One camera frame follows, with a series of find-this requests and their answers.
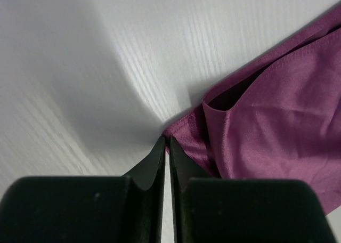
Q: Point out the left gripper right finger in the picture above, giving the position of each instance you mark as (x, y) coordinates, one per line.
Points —
(207, 209)

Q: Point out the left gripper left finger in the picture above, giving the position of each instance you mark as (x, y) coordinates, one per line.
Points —
(125, 208)

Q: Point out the purple satin napkin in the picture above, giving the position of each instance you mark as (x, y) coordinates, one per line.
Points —
(276, 118)

